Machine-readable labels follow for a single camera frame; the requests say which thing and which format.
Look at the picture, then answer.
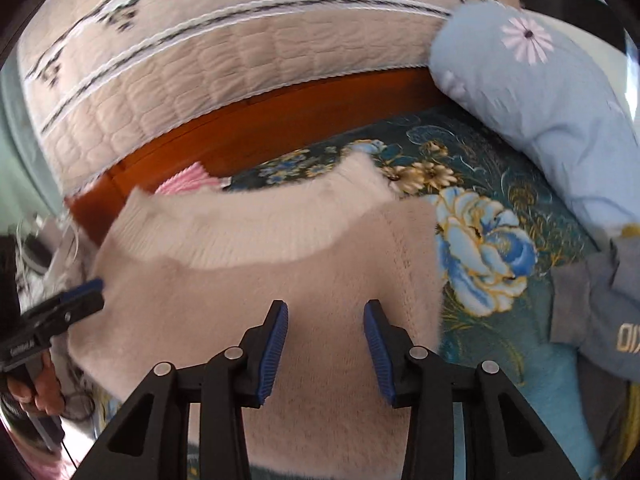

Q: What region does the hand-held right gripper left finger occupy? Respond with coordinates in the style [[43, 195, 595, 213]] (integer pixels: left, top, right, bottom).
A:
[[74, 300, 290, 480]]

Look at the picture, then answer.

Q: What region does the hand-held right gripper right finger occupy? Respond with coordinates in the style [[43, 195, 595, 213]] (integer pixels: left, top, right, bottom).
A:
[[363, 299, 584, 480]]

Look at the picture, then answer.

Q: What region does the wooden bed frame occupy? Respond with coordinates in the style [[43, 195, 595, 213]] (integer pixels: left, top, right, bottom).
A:
[[65, 67, 454, 247]]

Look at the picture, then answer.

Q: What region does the light blue floral pillow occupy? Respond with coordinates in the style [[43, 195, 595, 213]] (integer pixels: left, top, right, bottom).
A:
[[429, 1, 640, 244]]

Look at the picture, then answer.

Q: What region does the pale pink knit sweater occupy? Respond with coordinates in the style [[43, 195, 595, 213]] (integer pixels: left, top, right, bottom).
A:
[[67, 150, 443, 471]]

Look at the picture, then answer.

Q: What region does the teal floral blanket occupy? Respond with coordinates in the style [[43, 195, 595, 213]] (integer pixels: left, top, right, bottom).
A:
[[185, 106, 632, 480]]

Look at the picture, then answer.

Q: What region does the beige quilted bed cover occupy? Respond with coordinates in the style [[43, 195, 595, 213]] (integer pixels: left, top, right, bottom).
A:
[[17, 0, 521, 196]]

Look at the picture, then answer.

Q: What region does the person's left hand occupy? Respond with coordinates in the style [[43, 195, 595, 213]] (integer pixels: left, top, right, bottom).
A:
[[7, 350, 67, 417]]

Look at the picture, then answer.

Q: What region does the grey hooded sweatshirt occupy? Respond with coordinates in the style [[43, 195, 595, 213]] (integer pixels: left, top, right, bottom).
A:
[[550, 225, 640, 461]]

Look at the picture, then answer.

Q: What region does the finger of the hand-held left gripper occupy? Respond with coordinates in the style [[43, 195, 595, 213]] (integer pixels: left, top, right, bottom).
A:
[[20, 278, 106, 337]]

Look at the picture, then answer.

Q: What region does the pink knit cloth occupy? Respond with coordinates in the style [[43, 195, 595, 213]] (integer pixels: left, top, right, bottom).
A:
[[154, 161, 232, 197]]

